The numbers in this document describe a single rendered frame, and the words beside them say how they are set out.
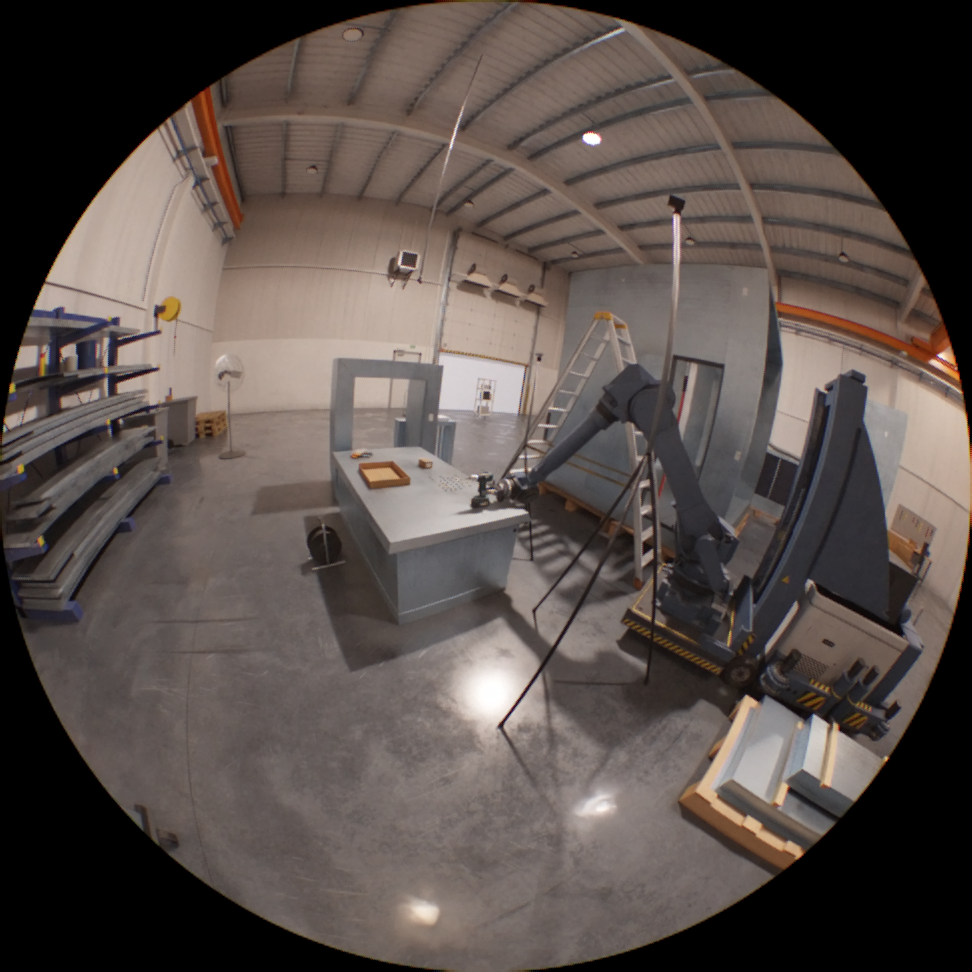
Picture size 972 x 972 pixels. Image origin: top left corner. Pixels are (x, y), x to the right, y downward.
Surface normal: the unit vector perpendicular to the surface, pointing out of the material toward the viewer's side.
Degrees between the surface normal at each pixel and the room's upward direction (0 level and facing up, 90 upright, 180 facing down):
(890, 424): 90
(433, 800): 0
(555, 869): 0
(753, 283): 90
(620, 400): 90
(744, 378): 90
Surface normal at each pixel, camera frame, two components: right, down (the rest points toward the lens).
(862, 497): -0.71, 0.15
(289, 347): 0.54, 0.36
